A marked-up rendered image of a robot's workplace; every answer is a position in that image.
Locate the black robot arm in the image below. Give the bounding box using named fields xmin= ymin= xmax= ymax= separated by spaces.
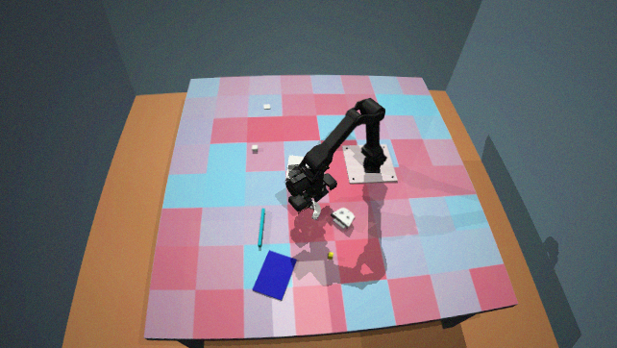
xmin=285 ymin=98 xmax=388 ymax=197

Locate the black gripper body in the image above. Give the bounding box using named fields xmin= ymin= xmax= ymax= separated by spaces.
xmin=288 ymin=173 xmax=337 ymax=212

